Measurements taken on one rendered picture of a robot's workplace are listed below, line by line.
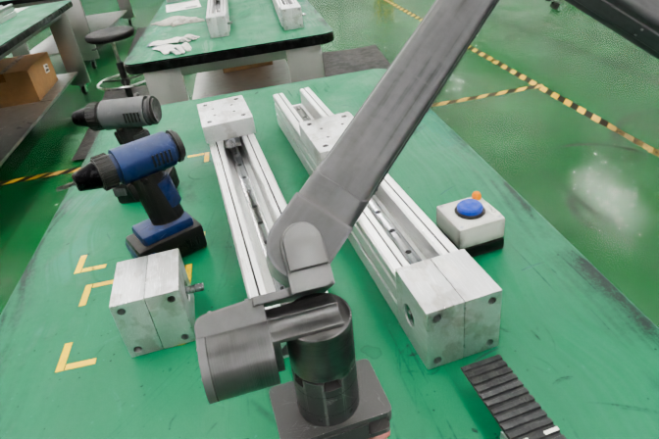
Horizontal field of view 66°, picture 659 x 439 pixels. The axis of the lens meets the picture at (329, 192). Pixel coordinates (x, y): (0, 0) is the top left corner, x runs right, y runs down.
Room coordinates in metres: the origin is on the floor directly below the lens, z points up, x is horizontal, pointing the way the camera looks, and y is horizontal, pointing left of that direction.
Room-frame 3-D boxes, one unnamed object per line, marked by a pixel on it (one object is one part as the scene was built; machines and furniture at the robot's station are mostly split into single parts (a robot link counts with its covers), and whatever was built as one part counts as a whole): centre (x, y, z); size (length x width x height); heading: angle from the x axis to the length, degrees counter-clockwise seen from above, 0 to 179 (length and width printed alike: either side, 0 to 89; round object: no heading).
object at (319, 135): (0.92, -0.03, 0.87); 0.16 x 0.11 x 0.07; 13
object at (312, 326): (0.31, 0.03, 0.98); 0.07 x 0.06 x 0.07; 102
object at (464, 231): (0.67, -0.21, 0.81); 0.10 x 0.08 x 0.06; 103
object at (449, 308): (0.49, -0.14, 0.83); 0.12 x 0.09 x 0.10; 103
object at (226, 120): (1.12, 0.22, 0.87); 0.16 x 0.11 x 0.07; 13
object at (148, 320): (0.58, 0.26, 0.83); 0.11 x 0.10 x 0.10; 101
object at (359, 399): (0.31, 0.03, 0.92); 0.10 x 0.07 x 0.07; 103
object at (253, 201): (0.87, 0.16, 0.82); 0.80 x 0.10 x 0.09; 13
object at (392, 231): (0.92, -0.03, 0.82); 0.80 x 0.10 x 0.09; 13
